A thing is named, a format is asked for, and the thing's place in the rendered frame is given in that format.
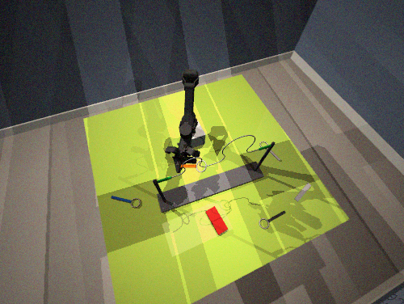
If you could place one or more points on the red rectangular block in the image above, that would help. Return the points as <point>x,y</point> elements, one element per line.
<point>216,220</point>

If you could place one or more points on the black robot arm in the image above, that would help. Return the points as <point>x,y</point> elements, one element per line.
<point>187,125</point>

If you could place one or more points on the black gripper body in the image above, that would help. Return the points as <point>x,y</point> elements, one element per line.
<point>179,151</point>

